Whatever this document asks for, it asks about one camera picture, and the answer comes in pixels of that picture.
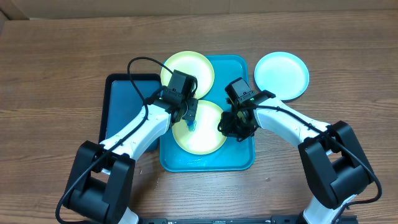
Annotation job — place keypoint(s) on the black tray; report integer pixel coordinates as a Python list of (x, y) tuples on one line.
[(121, 102)]

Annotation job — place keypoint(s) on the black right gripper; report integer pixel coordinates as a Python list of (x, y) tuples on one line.
[(230, 126)]

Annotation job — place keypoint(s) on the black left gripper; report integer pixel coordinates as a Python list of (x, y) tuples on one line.
[(193, 107)]

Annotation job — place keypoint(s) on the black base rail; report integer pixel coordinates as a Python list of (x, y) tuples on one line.
[(276, 219)]

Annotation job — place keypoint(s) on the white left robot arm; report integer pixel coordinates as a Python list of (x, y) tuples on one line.
[(100, 181)]

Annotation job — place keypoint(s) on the light blue plate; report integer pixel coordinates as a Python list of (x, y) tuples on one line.
[(283, 74)]

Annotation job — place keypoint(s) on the blue plastic tray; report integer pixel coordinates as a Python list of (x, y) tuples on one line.
[(232, 155)]

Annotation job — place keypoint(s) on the yellow plate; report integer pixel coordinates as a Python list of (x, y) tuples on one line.
[(197, 65), (205, 139)]

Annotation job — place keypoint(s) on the brown sponge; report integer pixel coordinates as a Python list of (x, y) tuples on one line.
[(191, 125)]

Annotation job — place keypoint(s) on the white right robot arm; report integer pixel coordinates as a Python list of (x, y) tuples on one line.
[(334, 163)]

